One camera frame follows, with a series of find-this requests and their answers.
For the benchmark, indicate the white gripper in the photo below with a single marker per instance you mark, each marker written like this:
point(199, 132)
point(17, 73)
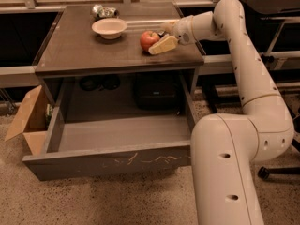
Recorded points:
point(181, 32)

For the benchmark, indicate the red apple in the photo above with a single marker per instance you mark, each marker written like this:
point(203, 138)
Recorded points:
point(147, 39)

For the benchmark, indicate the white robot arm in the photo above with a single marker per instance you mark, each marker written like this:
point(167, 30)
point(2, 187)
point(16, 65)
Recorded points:
point(224, 145)

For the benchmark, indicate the grey counter cabinet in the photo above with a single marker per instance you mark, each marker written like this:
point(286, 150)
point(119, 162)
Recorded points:
point(75, 50)

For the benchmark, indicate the open grey drawer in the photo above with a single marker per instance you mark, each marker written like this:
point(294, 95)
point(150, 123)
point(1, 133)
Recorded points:
point(104, 132)

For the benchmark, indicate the white paper bowl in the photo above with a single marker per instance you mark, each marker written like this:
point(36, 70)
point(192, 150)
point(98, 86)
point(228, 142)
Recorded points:
point(110, 28)

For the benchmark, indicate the crumpled chip bag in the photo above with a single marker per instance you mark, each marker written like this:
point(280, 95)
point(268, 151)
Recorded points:
point(103, 12)

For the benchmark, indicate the black side table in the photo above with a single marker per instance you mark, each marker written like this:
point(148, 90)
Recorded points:
point(255, 32)

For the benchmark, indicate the cardboard box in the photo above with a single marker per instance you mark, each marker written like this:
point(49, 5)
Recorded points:
point(30, 120)

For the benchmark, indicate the black chair caster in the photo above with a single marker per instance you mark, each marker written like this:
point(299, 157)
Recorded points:
point(264, 173)

